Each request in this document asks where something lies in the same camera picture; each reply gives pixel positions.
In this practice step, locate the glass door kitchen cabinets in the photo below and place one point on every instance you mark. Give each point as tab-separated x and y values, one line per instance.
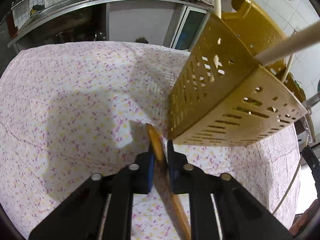
190	30

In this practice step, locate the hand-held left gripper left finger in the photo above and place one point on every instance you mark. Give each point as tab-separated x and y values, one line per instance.
150	175

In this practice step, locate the wooden spatula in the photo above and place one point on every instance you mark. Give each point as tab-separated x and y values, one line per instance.
157	145

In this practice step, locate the yellow perforated utensil holder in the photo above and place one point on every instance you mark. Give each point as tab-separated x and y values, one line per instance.
225	80

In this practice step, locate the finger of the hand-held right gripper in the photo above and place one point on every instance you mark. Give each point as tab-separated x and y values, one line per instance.
313	162

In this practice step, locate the floral pink tablecloth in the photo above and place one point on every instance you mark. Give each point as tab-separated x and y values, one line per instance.
75	92

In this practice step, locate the person's right hand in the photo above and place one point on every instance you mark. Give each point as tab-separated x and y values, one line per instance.
307	217

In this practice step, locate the stainless steel sink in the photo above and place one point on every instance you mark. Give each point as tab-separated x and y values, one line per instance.
65	5

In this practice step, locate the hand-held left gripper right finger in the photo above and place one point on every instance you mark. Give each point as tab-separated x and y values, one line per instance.
172	160

